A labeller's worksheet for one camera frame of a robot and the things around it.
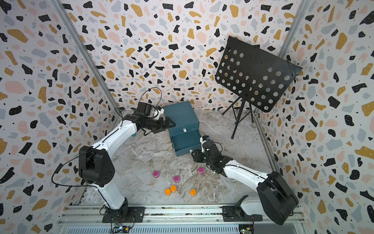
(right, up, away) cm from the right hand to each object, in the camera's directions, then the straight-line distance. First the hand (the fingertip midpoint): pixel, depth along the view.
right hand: (193, 153), depth 85 cm
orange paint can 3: (0, -20, -6) cm, 21 cm away
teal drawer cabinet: (-6, +22, +5) cm, 24 cm away
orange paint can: (-14, -20, -5) cm, 25 cm away
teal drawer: (-6, +5, +3) cm, 9 cm away
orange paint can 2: (-11, -18, -5) cm, 22 cm away
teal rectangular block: (-26, +12, -22) cm, 36 cm away
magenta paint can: (-22, -12, +1) cm, 25 cm away
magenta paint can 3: (+5, -11, +3) cm, 12 cm away
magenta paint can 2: (-10, -14, -1) cm, 18 cm away
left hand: (-13, +16, +1) cm, 21 cm away
